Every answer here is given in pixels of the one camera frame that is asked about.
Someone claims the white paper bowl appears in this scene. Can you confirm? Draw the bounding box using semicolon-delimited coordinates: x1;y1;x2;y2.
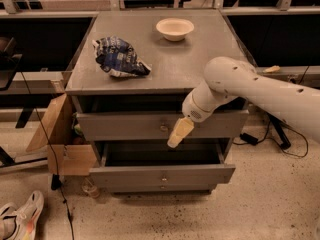
156;18;194;42

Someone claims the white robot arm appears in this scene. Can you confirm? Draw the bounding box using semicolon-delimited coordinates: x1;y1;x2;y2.
167;57;320;148

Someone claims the black cable on floor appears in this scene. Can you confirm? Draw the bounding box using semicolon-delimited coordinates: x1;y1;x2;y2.
18;71;76;240

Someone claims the yellow foam scrap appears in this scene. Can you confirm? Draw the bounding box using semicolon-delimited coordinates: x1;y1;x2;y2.
263;65;280;73

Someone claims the black power adapter cable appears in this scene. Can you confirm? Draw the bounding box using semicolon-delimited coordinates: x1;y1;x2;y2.
232;113;310;159

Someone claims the clear plastic cup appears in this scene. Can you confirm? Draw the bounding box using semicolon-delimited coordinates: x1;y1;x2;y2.
82;178;100;199

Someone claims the grey top drawer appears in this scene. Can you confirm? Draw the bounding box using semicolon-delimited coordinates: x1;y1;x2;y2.
77;110;249;141

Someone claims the grey drawer cabinet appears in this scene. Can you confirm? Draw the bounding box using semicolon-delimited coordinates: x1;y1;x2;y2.
64;9;261;195

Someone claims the crumpled blue chip bag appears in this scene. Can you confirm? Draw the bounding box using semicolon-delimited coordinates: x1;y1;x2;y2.
92;36;152;78

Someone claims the open cardboard box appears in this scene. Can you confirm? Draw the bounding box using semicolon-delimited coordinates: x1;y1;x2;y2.
26;94;97;176

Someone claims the grey middle drawer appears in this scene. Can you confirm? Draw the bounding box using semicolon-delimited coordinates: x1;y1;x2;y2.
90;140;235;189

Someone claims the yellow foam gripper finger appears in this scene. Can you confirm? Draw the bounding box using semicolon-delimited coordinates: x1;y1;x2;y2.
167;117;194;148

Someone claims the white sneaker with orange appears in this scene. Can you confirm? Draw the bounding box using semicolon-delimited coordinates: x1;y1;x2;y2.
0;190;44;240

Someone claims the grey bottom drawer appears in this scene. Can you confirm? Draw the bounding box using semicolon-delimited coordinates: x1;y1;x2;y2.
106;184;217;193

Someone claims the grey drawer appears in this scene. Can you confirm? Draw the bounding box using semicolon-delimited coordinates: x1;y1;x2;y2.
106;184;217;193
77;110;249;141
90;140;235;189

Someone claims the green object in box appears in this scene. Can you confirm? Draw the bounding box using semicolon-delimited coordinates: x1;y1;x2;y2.
71;113;84;145

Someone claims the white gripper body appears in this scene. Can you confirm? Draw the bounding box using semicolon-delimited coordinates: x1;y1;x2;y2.
182;91;213;123

